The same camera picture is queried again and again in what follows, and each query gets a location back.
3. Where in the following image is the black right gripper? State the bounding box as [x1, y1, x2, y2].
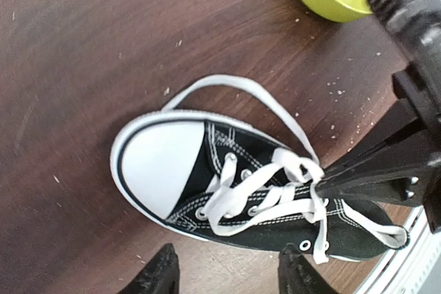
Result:
[325, 0, 440, 232]

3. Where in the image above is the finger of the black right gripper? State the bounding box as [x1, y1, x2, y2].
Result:
[316, 167, 427, 207]

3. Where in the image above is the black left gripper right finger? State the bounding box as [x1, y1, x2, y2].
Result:
[278, 244, 338, 294]

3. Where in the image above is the black white canvas sneaker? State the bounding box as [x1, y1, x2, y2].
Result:
[110, 111, 410, 264]

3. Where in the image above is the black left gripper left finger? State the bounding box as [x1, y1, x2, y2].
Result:
[119, 243, 180, 294]

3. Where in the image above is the white shoelace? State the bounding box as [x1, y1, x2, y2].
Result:
[163, 74, 409, 264]

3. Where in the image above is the front aluminium rail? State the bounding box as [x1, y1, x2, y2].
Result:
[356, 207, 440, 294]

